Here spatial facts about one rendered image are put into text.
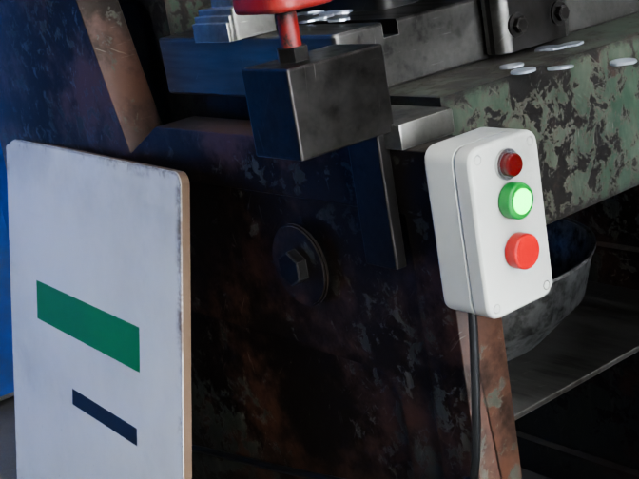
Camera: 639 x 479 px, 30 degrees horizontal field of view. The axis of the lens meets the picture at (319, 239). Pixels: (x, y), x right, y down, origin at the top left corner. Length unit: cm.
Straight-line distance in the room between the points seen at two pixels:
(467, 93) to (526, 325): 32
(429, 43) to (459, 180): 26
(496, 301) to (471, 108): 19
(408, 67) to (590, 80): 17
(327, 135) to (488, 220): 14
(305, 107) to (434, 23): 27
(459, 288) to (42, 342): 76
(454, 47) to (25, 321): 73
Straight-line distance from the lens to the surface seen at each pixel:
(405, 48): 110
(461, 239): 91
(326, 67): 90
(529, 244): 92
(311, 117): 89
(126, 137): 132
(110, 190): 132
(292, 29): 91
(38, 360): 158
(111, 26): 135
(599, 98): 116
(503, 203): 90
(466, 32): 115
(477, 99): 104
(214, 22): 115
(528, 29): 117
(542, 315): 126
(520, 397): 122
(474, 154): 88
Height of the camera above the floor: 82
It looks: 16 degrees down
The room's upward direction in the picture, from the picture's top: 10 degrees counter-clockwise
